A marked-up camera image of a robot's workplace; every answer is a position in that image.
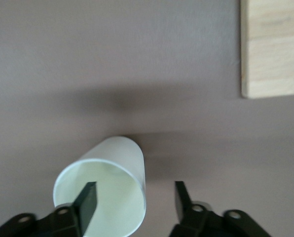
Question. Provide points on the white plastic cup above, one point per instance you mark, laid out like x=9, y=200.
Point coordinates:
x=120, y=158

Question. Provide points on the wooden cutting board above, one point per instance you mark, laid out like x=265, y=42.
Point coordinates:
x=272, y=49

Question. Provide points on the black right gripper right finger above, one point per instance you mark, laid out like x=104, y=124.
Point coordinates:
x=184, y=209

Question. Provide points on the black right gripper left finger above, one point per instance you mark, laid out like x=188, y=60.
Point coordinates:
x=87, y=205

